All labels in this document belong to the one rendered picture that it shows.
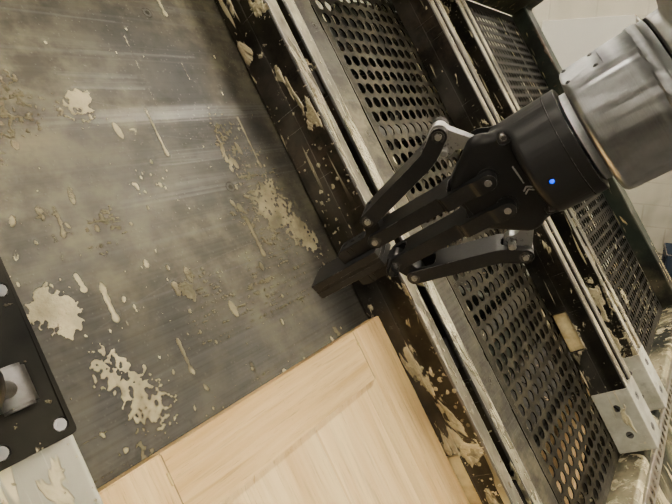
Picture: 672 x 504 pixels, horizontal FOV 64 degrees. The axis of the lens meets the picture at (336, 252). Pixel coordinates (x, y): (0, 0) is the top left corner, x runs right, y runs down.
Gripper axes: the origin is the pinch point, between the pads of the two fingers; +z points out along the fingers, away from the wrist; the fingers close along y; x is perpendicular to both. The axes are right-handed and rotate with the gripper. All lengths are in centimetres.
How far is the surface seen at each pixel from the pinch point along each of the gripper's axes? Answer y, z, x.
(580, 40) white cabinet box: -96, -23, -374
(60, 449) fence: 7.4, 12.0, 20.2
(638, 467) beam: -77, 3, -34
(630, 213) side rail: -89, -10, -135
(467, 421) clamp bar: -26.0, 5.4, -5.6
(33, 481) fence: 7.4, 12.3, 22.4
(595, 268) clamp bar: -57, -4, -68
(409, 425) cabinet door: -22.2, 10.4, -3.8
